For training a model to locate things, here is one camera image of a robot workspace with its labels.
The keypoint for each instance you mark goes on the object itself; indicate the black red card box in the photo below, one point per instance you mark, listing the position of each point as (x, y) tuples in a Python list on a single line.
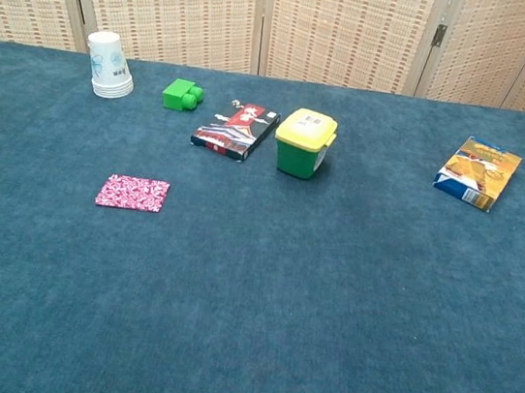
[(235, 129)]

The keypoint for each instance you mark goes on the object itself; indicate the pink patterned card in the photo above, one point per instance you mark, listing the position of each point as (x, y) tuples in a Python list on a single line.
[(133, 193)]

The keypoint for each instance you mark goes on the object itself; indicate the green toy brick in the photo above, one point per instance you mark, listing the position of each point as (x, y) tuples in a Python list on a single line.
[(175, 94)]

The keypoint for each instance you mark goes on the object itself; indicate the green bin yellow lid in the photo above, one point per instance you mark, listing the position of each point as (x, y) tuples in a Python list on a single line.
[(299, 158)]

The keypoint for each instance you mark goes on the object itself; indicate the white paper cup stack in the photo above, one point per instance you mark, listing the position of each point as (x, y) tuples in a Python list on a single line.
[(107, 62)]

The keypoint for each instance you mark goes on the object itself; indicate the yellow blue snack box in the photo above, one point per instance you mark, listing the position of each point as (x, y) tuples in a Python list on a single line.
[(479, 170)]

